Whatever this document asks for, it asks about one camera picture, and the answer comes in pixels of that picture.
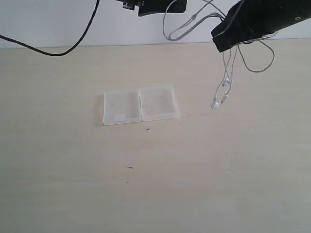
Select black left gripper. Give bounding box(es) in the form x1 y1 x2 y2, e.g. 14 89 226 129
117 0 187 17

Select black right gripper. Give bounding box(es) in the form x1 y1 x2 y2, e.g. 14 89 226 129
211 0 311 52

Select white wired earphones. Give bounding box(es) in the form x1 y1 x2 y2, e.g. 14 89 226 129
162 0 278 110

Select clear plastic hinged case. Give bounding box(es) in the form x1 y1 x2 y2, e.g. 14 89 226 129
103 85 180 126

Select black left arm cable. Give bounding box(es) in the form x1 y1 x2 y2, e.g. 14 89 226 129
0 0 100 57

